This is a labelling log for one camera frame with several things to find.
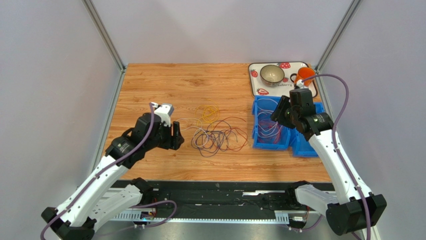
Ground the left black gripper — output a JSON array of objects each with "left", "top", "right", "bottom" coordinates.
[{"left": 145, "top": 119, "right": 185, "bottom": 151}]

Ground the white wire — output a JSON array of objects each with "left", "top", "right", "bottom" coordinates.
[{"left": 256, "top": 98, "right": 284, "bottom": 144}]

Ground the dark red wire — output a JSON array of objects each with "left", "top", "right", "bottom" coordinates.
[{"left": 255, "top": 116, "right": 282, "bottom": 145}]

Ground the yellow wire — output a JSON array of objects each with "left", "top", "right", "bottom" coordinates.
[{"left": 194, "top": 104, "right": 221, "bottom": 125}]

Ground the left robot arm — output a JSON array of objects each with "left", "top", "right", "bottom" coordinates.
[{"left": 40, "top": 103, "right": 184, "bottom": 240}]

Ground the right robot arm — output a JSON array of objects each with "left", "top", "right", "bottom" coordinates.
[{"left": 271, "top": 88, "right": 387, "bottom": 237}]

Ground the left blue plastic bin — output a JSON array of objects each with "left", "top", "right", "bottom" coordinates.
[{"left": 251, "top": 95, "right": 290, "bottom": 151}]

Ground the blue plastic bin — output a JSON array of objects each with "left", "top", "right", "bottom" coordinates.
[
  {"left": 251, "top": 95, "right": 290, "bottom": 151},
  {"left": 288, "top": 101, "right": 325, "bottom": 158}
]

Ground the right blue plastic bin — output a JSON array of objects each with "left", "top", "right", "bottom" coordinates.
[{"left": 288, "top": 101, "right": 325, "bottom": 158}]

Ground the strawberry print tray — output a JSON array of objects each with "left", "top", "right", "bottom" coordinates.
[{"left": 248, "top": 61, "right": 309, "bottom": 97}]

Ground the ceramic bowl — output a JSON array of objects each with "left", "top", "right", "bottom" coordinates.
[{"left": 260, "top": 64, "right": 285, "bottom": 87}]

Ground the orange mug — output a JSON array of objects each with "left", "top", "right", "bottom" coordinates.
[{"left": 290, "top": 67, "right": 316, "bottom": 87}]

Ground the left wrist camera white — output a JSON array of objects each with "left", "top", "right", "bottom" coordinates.
[{"left": 150, "top": 102, "right": 175, "bottom": 127}]

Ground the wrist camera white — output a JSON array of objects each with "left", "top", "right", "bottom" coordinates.
[
  {"left": 150, "top": 102, "right": 175, "bottom": 127},
  {"left": 294, "top": 79, "right": 309, "bottom": 89}
]

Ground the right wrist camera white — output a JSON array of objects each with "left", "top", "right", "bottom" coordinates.
[{"left": 294, "top": 79, "right": 309, "bottom": 89}]

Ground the dark blue wire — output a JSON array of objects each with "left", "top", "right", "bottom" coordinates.
[{"left": 190, "top": 119, "right": 239, "bottom": 158}]

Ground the orange wire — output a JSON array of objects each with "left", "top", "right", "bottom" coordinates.
[{"left": 199, "top": 116, "right": 250, "bottom": 153}]

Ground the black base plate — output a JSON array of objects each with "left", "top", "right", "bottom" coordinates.
[{"left": 141, "top": 180, "right": 313, "bottom": 219}]

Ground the right aluminium frame post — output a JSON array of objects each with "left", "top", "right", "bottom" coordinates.
[{"left": 315, "top": 0, "right": 363, "bottom": 73}]

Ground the aluminium frame post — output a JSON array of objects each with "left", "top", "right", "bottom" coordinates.
[
  {"left": 315, "top": 0, "right": 363, "bottom": 73},
  {"left": 82, "top": 0, "right": 127, "bottom": 73}
]

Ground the slotted cable duct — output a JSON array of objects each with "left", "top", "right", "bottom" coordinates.
[{"left": 99, "top": 208, "right": 290, "bottom": 225}]

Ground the left aluminium frame post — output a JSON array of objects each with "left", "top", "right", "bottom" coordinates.
[{"left": 82, "top": 0, "right": 127, "bottom": 73}]

